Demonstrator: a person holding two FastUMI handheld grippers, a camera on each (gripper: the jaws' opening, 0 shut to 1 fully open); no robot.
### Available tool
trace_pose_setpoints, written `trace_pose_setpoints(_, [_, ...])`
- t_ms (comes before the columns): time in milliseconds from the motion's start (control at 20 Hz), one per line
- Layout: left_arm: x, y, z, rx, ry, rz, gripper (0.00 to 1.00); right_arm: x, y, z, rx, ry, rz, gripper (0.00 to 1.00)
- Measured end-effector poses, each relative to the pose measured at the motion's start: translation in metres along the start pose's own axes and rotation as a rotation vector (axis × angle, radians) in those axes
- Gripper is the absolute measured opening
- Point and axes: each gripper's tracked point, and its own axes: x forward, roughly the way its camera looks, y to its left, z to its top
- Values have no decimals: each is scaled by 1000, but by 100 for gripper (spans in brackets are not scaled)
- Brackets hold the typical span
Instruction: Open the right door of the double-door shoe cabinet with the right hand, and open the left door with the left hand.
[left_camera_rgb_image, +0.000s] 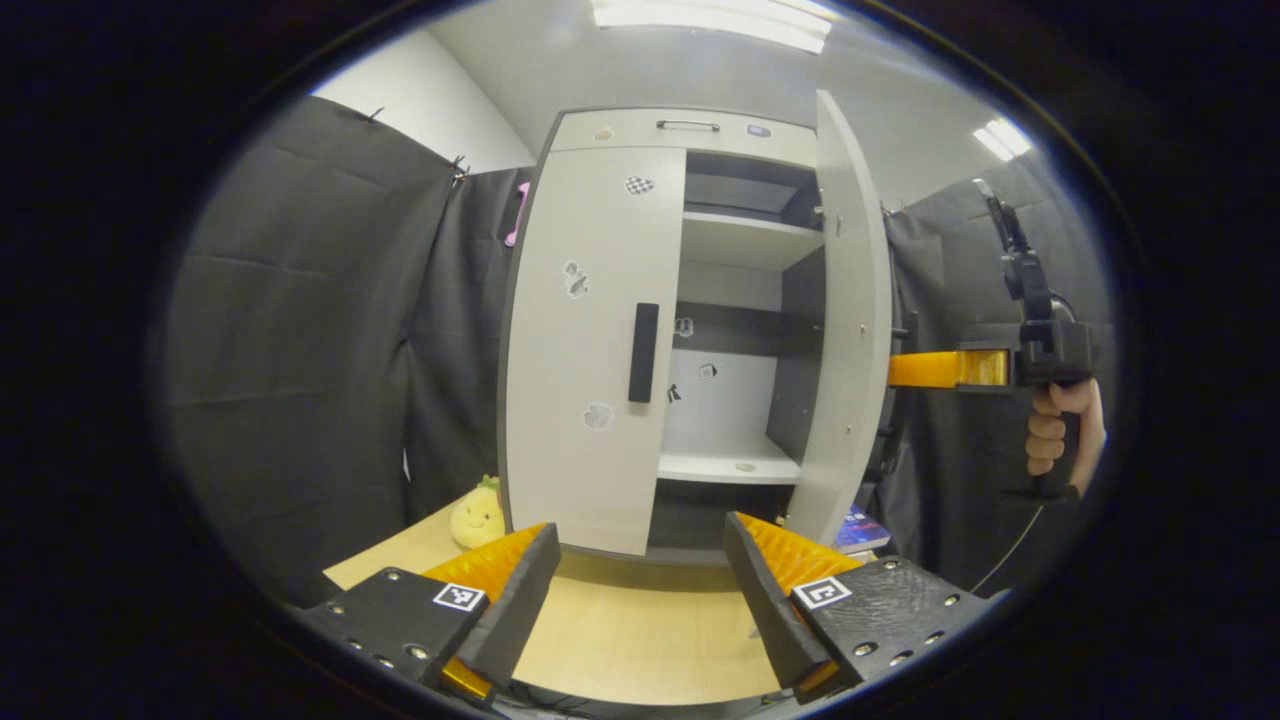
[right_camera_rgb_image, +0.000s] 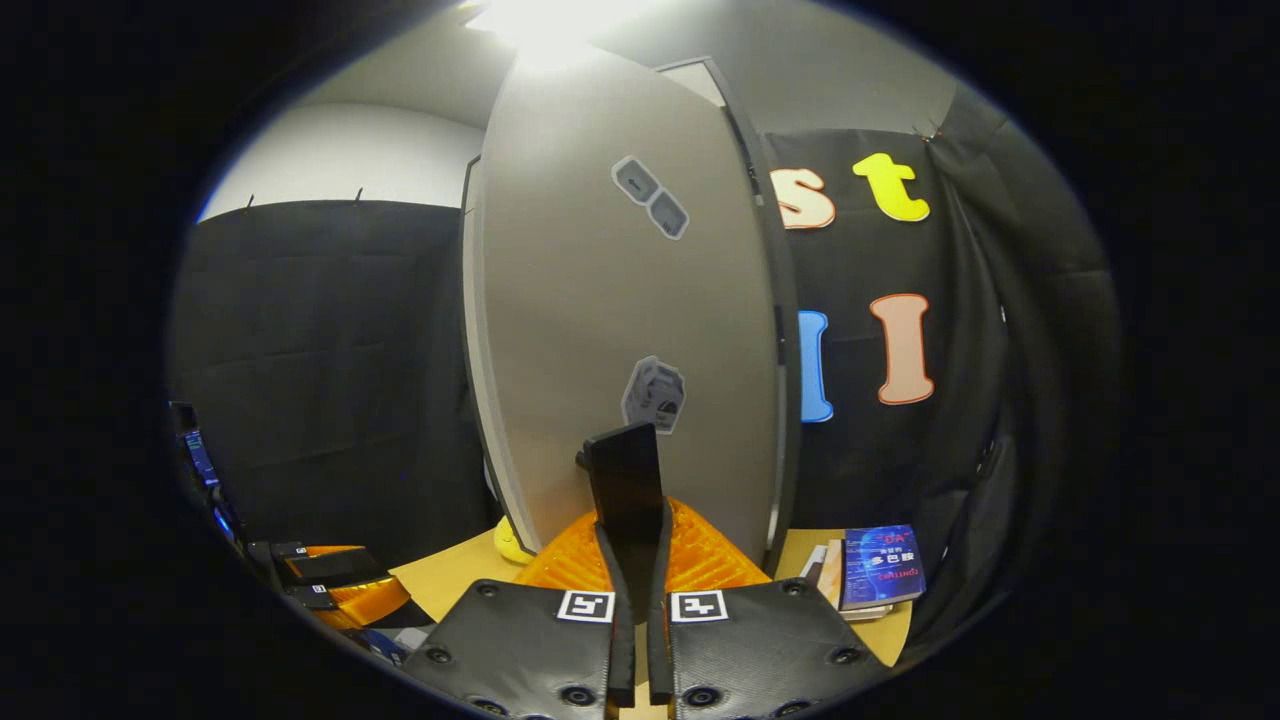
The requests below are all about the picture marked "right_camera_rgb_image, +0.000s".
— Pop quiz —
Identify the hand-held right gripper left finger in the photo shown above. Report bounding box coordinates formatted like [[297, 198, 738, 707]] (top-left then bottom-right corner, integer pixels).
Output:
[[400, 497, 637, 720]]

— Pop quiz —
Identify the grey cabinet door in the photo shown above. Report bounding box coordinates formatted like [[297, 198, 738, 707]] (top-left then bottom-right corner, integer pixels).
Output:
[[462, 45, 796, 601]]

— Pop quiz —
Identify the yellow plush toy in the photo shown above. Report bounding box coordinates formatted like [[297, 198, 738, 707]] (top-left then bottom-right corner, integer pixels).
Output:
[[497, 515, 538, 567]]

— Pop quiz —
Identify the beige book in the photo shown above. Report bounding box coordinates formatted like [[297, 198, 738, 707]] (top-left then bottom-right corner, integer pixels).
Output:
[[800, 540, 896, 623]]

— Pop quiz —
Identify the black backdrop cloth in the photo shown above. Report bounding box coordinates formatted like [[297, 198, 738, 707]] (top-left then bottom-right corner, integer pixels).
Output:
[[165, 85, 1121, 641]]

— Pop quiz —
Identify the long ceiling light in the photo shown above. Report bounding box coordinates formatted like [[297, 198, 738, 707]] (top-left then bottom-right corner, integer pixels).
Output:
[[465, 0, 641, 51]]

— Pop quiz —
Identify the blue book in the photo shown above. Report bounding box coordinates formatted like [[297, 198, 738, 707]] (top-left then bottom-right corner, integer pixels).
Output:
[[840, 524, 928, 612]]

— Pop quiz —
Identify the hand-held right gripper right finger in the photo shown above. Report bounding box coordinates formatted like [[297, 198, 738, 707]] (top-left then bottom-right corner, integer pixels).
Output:
[[645, 497, 891, 720]]

